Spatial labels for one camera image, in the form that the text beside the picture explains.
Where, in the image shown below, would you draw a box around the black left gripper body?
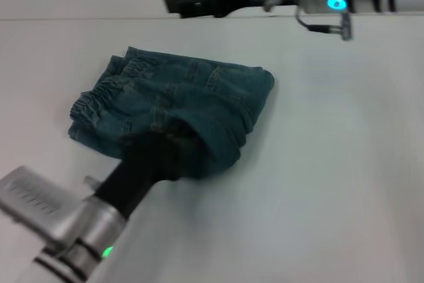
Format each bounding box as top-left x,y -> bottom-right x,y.
93,131 -> 215,220

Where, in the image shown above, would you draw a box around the blue denim shorts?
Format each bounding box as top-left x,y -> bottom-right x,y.
68,46 -> 276,181

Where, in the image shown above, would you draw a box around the right arm connector cable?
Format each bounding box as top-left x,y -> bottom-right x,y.
295,0 -> 354,42

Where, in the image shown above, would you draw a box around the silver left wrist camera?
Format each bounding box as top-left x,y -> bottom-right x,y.
0,164 -> 87,243

